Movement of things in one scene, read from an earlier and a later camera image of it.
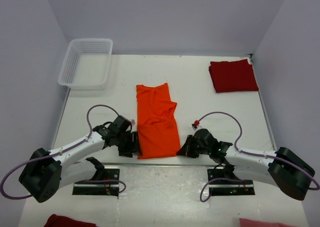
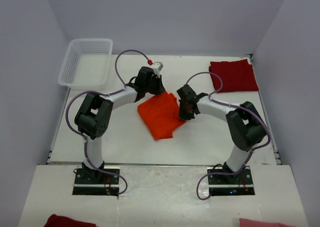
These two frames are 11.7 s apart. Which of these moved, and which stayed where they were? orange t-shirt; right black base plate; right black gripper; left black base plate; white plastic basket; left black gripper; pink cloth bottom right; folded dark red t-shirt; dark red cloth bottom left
Moved: orange t-shirt; right black gripper; left black gripper
Stayed: right black base plate; dark red cloth bottom left; folded dark red t-shirt; left black base plate; pink cloth bottom right; white plastic basket
